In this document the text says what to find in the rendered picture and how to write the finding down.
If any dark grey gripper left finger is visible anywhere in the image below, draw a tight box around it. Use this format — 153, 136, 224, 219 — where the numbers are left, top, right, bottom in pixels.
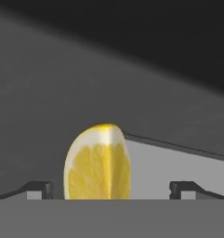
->
0, 180, 54, 201

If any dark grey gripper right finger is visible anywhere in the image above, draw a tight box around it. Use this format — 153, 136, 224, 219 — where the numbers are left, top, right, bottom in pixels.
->
168, 180, 224, 201

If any yellow lemon wedge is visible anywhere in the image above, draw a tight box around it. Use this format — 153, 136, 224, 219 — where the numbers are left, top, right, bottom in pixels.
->
62, 123, 132, 201

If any grey sink basin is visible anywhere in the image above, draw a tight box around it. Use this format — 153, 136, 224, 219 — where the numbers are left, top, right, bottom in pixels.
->
0, 0, 224, 201

